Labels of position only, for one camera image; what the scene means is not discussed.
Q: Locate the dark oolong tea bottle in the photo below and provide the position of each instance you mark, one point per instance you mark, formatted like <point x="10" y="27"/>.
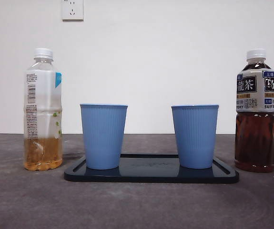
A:
<point x="254" y="143"/>

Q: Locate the white wall socket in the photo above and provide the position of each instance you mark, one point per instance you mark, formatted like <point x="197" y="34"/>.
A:
<point x="72" y="10"/>

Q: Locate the dark teal tray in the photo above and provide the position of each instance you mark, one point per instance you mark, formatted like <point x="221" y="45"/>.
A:
<point x="148" y="174"/>

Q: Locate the blue ribbed plastic cup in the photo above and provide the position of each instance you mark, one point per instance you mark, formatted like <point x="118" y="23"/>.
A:
<point x="103" y="136"/>
<point x="195" y="136"/>

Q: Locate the pale-label green tea bottle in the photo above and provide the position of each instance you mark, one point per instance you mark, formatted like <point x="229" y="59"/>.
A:
<point x="42" y="107"/>

